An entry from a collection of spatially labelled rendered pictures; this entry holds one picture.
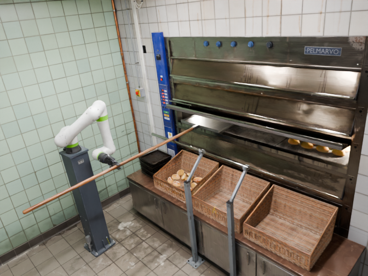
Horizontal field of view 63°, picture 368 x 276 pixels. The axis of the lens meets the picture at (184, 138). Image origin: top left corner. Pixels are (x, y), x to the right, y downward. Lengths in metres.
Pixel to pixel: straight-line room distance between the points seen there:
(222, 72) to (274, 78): 0.52
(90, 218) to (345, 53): 2.70
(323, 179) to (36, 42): 2.95
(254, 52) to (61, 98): 2.15
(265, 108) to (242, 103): 0.23
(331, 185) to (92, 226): 2.33
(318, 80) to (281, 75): 0.28
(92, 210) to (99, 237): 0.36
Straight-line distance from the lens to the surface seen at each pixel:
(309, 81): 2.35
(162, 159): 3.48
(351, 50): 2.23
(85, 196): 3.21
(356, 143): 2.36
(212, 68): 2.84
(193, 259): 3.25
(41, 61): 3.51
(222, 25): 2.69
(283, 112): 2.50
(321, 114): 2.39
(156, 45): 3.31
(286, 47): 2.40
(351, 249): 2.71
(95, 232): 3.47
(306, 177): 2.64
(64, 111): 3.64
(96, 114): 2.63
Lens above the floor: 2.38
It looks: 24 degrees down
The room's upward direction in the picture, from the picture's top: 6 degrees counter-clockwise
